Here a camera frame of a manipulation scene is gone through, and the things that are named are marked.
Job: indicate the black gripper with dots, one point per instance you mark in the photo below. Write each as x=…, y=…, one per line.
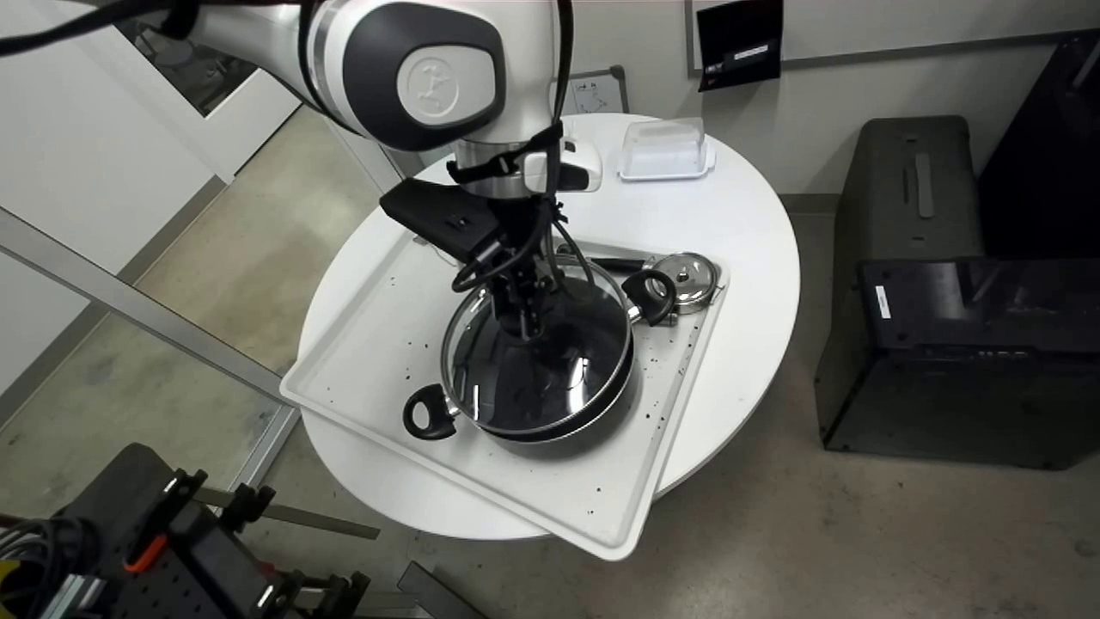
x=535, y=247

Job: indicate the glass lid with black knob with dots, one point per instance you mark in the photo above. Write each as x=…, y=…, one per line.
x=552, y=373

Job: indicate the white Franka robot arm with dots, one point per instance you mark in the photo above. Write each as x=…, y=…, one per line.
x=425, y=81

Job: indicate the white plastic tray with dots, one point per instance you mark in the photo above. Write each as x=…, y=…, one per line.
x=381, y=346

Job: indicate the large steel measuring cup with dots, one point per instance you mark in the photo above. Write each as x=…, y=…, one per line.
x=688, y=277

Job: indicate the clear plastic container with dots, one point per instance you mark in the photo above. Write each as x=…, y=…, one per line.
x=664, y=152

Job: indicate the black marker holder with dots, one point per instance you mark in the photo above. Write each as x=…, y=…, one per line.
x=742, y=43

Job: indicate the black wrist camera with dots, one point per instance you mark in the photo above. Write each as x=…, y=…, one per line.
x=442, y=218

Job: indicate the grey wall plate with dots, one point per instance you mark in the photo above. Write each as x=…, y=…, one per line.
x=603, y=90

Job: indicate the black camera stand equipment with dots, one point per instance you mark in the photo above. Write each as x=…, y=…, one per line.
x=140, y=551

